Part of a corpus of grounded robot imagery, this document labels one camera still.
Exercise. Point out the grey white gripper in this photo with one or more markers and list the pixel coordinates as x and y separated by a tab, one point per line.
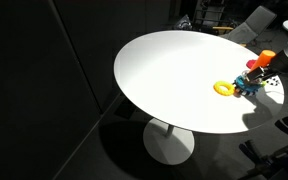
284	61

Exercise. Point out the orange peg stand blue base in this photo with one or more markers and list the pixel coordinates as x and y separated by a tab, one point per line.
262	60

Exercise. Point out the grey chair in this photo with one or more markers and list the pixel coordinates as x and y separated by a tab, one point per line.
250	26

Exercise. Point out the dark metal rack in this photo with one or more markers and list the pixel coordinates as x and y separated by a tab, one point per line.
210	11

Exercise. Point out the white table pedestal base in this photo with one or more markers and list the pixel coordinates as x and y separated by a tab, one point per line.
169	146

